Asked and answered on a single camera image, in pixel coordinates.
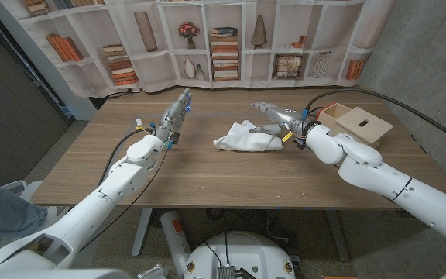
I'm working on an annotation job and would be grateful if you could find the wooden drawer with red front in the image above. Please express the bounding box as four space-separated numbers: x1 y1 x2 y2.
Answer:
315 102 350 131

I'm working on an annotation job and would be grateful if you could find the person in blue jeans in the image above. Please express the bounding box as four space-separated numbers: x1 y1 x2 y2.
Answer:
0 168 50 260

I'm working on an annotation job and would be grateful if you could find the white chair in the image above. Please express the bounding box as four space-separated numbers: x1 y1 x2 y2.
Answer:
2 179 71 229

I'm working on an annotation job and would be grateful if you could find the grey finned electronics module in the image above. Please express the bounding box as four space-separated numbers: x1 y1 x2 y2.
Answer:
217 265 257 279

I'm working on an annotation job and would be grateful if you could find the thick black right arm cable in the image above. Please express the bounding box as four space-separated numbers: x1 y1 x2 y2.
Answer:
304 88 446 149

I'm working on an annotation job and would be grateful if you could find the white cloth napkin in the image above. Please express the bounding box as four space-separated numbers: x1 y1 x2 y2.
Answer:
212 119 285 153

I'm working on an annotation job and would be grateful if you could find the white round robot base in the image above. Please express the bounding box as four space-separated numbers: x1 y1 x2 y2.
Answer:
184 231 297 279

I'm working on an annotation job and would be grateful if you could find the printed bookshelf backdrop cloth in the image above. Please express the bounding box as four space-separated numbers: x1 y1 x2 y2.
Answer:
0 0 398 98

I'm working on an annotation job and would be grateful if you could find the white table leg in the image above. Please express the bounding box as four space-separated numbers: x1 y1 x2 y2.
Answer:
324 208 351 263
131 208 153 258

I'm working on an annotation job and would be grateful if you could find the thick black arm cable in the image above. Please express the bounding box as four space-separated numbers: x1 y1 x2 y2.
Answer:
304 88 446 149
98 128 154 185

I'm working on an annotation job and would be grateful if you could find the black cable behind table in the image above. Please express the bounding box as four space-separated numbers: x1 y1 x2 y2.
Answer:
101 88 134 100

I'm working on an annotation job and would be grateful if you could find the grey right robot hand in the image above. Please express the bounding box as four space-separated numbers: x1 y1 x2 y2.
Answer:
249 101 306 136

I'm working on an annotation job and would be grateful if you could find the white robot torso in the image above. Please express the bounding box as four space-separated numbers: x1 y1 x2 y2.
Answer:
0 267 446 279

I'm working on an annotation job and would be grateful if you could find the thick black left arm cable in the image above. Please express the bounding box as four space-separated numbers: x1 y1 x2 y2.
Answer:
98 128 154 185

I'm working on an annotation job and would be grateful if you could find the dark grey partition panel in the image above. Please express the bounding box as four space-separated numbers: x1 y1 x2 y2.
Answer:
0 3 75 186

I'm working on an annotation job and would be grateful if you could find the light wooden drawer box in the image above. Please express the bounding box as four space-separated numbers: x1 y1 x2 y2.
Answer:
335 106 394 148

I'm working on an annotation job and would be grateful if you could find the white cylinder with orange label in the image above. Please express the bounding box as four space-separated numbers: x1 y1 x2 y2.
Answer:
160 210 192 277

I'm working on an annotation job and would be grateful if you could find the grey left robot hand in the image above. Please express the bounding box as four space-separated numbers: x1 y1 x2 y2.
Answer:
155 87 192 143

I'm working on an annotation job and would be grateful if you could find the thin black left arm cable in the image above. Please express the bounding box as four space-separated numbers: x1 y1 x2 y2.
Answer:
78 149 169 253

